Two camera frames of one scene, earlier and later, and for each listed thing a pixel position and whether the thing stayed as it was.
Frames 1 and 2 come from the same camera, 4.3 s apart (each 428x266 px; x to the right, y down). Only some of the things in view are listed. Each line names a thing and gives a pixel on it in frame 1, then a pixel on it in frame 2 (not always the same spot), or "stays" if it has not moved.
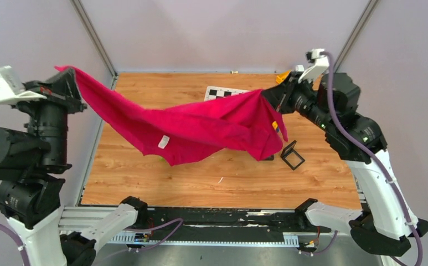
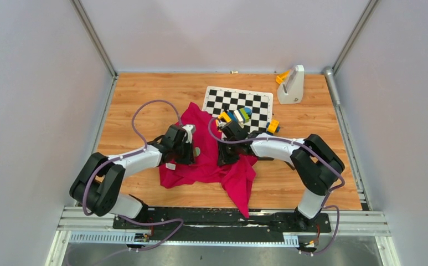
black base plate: x=222 y=224 stays
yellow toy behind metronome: x=280 y=77 stays
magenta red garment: x=250 y=123 → x=240 y=178
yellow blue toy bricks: x=276 y=126 stays
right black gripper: x=278 y=93 → x=223 y=159
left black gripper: x=63 y=86 → x=190 y=158
